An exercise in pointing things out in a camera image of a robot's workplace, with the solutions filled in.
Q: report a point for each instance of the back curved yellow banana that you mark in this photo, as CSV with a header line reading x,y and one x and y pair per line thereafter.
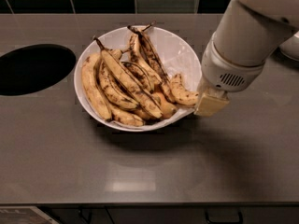
x,y
135,56

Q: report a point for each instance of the long central spotted banana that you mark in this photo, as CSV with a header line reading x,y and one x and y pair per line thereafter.
x,y
129,82

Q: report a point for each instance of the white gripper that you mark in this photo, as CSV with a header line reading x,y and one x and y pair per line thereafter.
x,y
229,70

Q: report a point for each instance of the black drawer handle left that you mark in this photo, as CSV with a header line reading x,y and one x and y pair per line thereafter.
x,y
85,215

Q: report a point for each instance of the dark spotted back banana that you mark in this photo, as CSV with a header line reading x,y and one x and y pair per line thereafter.
x,y
151,56

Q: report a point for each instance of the small middle dark banana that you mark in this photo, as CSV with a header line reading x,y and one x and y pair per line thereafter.
x,y
141,75

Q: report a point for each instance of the leftmost yellow banana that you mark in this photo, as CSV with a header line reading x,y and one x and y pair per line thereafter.
x,y
95,97

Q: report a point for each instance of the black drawer handle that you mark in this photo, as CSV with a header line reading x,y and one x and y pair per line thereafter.
x,y
223,218
85,215

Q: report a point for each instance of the orange bottom banana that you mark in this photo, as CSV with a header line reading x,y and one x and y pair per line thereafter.
x,y
168,109

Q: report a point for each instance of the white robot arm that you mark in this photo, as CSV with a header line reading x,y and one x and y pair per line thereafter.
x,y
248,33

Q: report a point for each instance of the black round sink hole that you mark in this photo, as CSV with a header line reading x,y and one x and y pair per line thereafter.
x,y
34,68

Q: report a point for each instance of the black drawer handle right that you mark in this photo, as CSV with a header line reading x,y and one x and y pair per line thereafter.
x,y
223,218

